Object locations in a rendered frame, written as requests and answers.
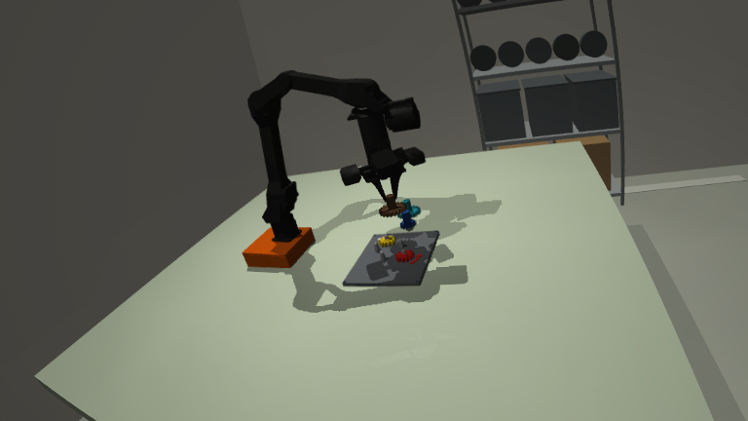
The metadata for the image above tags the red gear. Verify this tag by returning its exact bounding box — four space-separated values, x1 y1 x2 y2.
396 249 414 262

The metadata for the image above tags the teal gear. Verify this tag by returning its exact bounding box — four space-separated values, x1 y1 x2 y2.
398 199 421 218

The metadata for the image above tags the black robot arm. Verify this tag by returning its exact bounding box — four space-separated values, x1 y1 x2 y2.
247 70 421 243

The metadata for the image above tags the dark brown gear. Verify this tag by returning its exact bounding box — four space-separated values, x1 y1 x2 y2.
379 194 407 217

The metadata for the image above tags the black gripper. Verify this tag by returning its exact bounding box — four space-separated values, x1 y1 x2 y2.
340 134 426 202

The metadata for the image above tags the blue gear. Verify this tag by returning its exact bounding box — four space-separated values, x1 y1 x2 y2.
400 210 417 229

